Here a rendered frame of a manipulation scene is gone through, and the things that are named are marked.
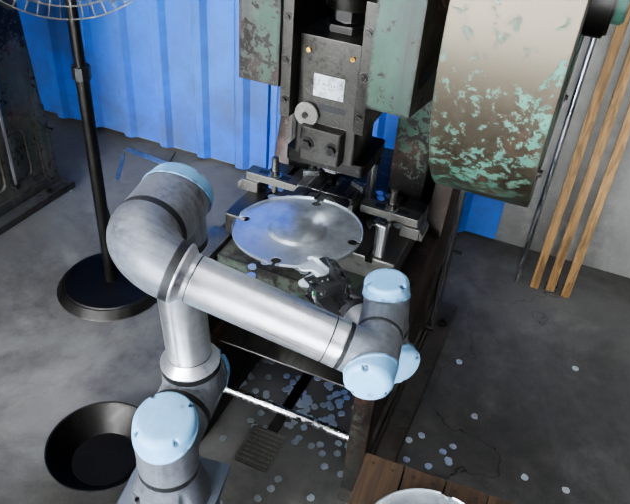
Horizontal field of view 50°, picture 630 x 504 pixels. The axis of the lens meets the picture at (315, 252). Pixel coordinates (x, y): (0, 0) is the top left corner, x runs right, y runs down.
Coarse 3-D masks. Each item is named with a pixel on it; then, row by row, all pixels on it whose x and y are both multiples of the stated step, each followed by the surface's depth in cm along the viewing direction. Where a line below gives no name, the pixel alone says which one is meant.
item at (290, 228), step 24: (240, 216) 153; (264, 216) 153; (288, 216) 153; (312, 216) 154; (336, 216) 154; (240, 240) 145; (264, 240) 145; (288, 240) 144; (312, 240) 145; (336, 240) 146; (360, 240) 146; (288, 264) 138
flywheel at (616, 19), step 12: (600, 0) 116; (612, 0) 116; (624, 0) 117; (588, 12) 118; (600, 12) 118; (612, 12) 117; (624, 12) 119; (588, 24) 120; (600, 24) 119; (600, 36) 123
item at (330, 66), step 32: (320, 32) 142; (352, 32) 141; (320, 64) 143; (352, 64) 140; (320, 96) 147; (352, 96) 144; (320, 128) 150; (352, 128) 149; (320, 160) 153; (352, 160) 153
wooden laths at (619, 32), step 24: (624, 24) 215; (624, 72) 222; (576, 96) 230; (600, 96) 227; (624, 120) 227; (600, 144) 235; (624, 144) 230; (552, 168) 243; (576, 168) 240; (600, 192) 240; (576, 216) 249; (528, 240) 259; (552, 240) 255; (576, 264) 255; (552, 288) 265
